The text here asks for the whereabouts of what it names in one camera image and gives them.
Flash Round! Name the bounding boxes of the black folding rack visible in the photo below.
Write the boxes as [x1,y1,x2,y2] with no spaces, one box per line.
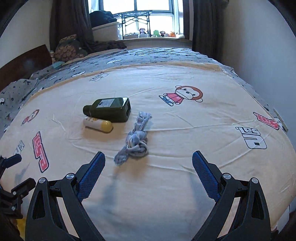
[114,10,152,40]

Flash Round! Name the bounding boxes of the dark wooden headboard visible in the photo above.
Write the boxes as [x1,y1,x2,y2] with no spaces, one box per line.
[0,45,52,90]

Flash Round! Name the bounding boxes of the white storage box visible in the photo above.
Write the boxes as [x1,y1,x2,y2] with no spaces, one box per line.
[92,22,122,42]

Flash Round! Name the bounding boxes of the small yellow lotion bottle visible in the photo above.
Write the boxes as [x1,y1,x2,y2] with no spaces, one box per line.
[83,116,113,133]

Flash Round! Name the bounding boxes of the beige cartoon print blanket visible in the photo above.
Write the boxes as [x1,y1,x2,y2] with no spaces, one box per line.
[1,62,295,240]

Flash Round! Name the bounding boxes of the yellow fluffy blanket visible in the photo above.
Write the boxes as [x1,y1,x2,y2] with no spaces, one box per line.
[16,217,26,240]

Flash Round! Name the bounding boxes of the grey blue knotted rope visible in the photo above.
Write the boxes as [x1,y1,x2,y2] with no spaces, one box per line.
[113,111,153,166]

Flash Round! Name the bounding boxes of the left dark curtain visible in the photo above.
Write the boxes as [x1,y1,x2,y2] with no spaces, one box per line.
[49,0,126,54]

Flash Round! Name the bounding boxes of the grey patterned duvet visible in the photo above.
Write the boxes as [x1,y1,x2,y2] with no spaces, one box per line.
[0,47,283,137]

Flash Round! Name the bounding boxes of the large dark green bottle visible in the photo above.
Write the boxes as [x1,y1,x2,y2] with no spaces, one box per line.
[83,97,131,123]

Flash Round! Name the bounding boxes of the right dark curtain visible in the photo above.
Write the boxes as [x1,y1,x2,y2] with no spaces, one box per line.
[182,0,229,61]

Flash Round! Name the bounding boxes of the dark curtain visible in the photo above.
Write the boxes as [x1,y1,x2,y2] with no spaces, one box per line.
[49,0,126,54]
[182,0,229,61]

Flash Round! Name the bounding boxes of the brown patterned pillow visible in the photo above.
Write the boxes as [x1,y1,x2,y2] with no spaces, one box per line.
[54,34,88,62]

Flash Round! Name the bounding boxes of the window sill toys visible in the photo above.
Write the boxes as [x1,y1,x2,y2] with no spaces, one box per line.
[124,27,178,39]

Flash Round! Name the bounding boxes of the dark blue folded clothes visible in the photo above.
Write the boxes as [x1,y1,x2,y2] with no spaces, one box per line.
[90,11,117,28]

